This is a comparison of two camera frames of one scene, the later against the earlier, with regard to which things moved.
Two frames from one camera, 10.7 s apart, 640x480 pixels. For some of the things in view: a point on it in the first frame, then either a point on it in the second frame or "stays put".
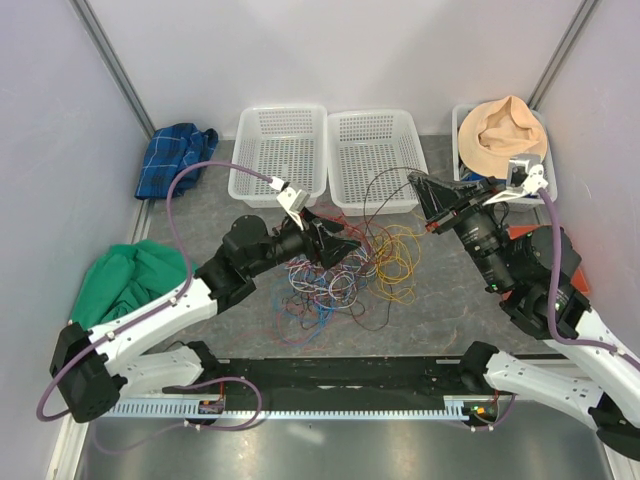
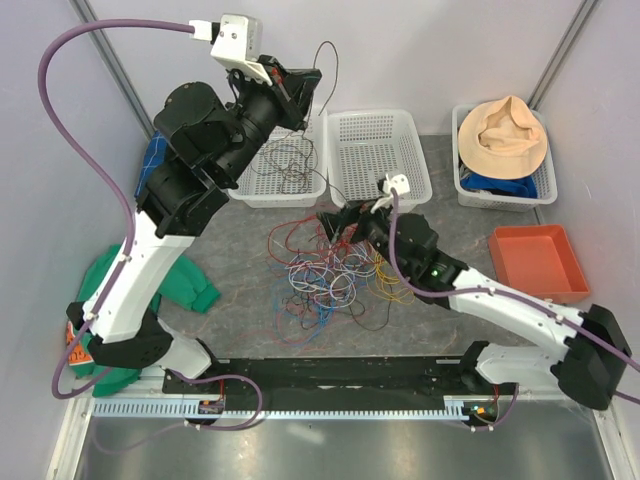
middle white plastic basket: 372,153 stays put
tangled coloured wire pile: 334,286 stays put
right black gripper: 436,197 -> 334,221
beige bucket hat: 490,134 stays put
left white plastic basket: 287,143 stays put
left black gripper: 332,247 -> 292,89
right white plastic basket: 547,194 stays put
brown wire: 376,252 -> 290,163
